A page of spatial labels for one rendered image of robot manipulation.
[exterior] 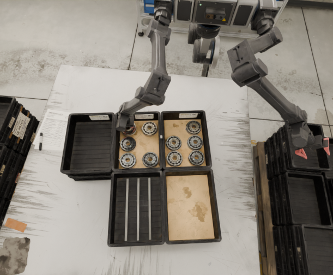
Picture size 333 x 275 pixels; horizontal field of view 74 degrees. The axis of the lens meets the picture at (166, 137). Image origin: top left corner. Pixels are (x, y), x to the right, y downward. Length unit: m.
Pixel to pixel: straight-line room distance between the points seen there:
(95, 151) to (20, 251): 0.72
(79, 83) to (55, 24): 1.87
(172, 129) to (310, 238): 1.27
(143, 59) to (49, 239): 2.26
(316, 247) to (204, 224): 0.93
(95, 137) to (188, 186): 0.70
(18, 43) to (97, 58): 1.09
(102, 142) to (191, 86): 0.86
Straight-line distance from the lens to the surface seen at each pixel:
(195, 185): 1.41
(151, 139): 1.49
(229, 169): 1.62
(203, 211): 1.39
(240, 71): 0.86
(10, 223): 1.77
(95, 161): 1.49
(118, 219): 1.39
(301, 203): 2.16
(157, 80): 0.85
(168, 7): 1.22
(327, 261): 2.07
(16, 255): 1.72
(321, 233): 2.07
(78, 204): 1.60
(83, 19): 3.70
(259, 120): 2.74
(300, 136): 1.10
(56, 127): 1.84
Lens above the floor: 2.19
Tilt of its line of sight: 66 degrees down
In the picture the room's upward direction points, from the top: 3 degrees clockwise
